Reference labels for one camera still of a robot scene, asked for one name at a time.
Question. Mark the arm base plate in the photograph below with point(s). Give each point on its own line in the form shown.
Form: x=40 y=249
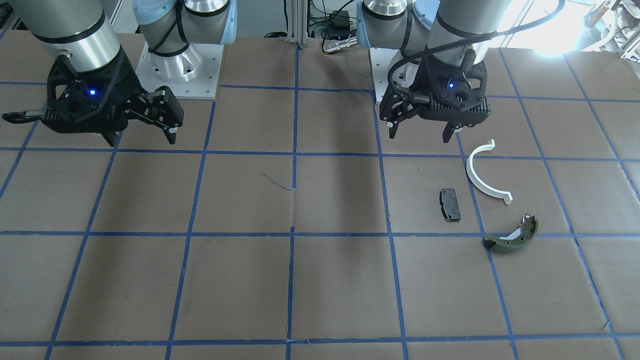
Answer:
x=192 y=75
x=381 y=60

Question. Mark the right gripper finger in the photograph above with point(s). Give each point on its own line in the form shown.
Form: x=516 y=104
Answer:
x=170 y=133
x=112 y=138

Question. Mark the black brake pad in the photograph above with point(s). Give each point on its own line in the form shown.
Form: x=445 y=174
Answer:
x=448 y=202

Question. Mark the black power adapter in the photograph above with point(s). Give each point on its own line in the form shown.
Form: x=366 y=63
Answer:
x=340 y=21

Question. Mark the olive green brake shoe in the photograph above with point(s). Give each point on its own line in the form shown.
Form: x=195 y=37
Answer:
x=526 y=232

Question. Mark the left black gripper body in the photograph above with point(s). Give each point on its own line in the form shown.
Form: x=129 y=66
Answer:
x=421 y=80

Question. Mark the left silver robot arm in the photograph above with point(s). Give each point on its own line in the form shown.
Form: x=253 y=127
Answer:
x=407 y=25

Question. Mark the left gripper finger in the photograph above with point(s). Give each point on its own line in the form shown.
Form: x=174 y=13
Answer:
x=393 y=126
x=449 y=131

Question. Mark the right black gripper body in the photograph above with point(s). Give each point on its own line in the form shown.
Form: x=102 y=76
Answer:
x=123 y=81

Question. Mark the white curved plastic bracket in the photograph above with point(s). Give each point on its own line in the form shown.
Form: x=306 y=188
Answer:
x=477 y=181

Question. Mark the aluminium frame post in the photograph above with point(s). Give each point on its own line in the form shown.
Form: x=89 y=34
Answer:
x=297 y=19

